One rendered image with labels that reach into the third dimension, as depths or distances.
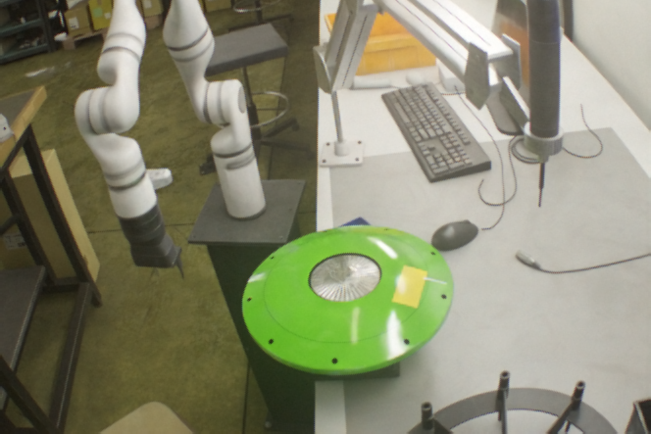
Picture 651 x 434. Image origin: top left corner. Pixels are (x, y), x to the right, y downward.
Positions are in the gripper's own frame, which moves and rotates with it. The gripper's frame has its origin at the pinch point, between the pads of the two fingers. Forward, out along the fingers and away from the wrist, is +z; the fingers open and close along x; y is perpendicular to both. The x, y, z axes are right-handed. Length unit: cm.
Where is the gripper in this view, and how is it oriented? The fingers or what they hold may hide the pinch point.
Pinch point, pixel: (171, 277)
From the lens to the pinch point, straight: 109.9
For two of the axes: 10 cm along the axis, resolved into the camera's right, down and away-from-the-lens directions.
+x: 9.8, -0.2, -2.0
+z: 1.3, 8.3, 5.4
